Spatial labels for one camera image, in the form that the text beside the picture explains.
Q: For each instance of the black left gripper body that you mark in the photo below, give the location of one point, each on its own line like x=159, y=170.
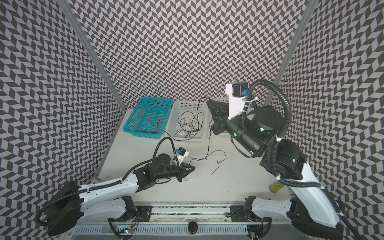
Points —
x=171, y=171

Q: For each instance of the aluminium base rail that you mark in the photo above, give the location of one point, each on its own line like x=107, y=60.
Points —
x=171, y=220

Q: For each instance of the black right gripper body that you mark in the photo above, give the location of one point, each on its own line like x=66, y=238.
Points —
x=223, y=120

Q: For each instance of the white plastic basket middle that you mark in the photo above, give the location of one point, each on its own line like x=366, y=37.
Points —
x=187, y=121

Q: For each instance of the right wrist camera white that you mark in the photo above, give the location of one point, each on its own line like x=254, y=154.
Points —
x=236, y=93

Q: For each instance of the yellow liquid bottle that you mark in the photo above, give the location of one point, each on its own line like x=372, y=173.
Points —
x=276, y=187

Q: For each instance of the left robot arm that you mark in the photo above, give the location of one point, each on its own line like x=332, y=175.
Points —
x=105, y=189

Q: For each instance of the aluminium corner post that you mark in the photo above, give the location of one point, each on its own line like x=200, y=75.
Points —
x=70, y=16
x=303, y=21

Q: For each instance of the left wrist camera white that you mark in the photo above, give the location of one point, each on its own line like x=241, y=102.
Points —
x=181, y=154

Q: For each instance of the aluminium corner post right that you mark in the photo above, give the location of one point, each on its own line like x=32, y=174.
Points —
x=303, y=21

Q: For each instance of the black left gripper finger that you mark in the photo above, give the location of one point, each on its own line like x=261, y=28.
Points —
x=182, y=177
x=187, y=167

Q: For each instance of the teal plastic basket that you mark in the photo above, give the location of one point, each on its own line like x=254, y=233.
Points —
x=149, y=117

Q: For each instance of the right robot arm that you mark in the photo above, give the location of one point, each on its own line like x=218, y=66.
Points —
x=257, y=117

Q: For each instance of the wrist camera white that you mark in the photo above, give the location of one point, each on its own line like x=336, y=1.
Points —
x=236, y=93
x=181, y=154

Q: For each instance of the long black wire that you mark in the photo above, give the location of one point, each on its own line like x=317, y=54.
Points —
x=206, y=99

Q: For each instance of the white plastic basket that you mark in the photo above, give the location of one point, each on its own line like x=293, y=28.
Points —
x=226, y=100
x=187, y=121

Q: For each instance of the aluminium corner post left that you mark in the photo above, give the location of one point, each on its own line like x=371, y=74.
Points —
x=70, y=16

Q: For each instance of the white plastic basket right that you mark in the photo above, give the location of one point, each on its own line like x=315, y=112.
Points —
x=226, y=100

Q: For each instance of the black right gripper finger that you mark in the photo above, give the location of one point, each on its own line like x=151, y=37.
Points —
x=219, y=110
x=219, y=126

